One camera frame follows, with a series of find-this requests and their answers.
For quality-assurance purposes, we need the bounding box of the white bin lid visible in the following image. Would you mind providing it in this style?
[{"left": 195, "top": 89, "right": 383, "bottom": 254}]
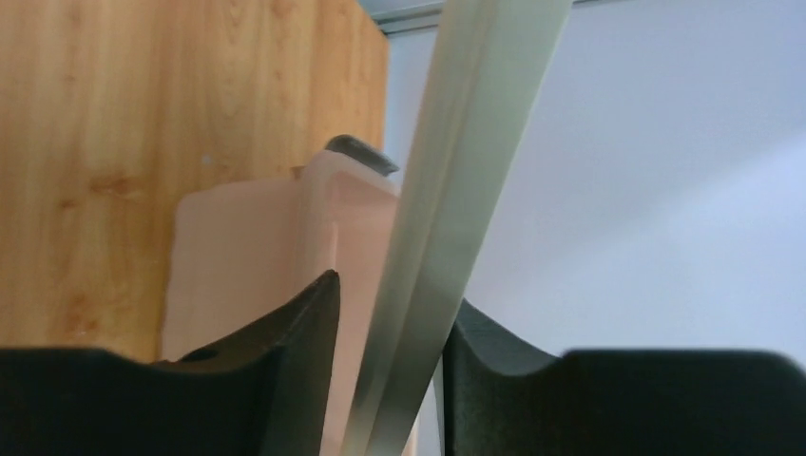
[{"left": 341, "top": 1, "right": 571, "bottom": 455}]

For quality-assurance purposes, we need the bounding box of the pink plastic bin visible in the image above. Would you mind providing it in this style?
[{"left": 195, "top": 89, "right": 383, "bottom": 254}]
[{"left": 161, "top": 135, "right": 399, "bottom": 455}]

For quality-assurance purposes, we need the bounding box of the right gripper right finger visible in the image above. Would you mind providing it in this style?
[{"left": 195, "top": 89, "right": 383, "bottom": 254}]
[{"left": 441, "top": 303, "right": 805, "bottom": 455}]

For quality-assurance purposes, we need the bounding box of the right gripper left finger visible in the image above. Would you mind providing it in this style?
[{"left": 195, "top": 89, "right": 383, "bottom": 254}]
[{"left": 1, "top": 270, "right": 340, "bottom": 455}]

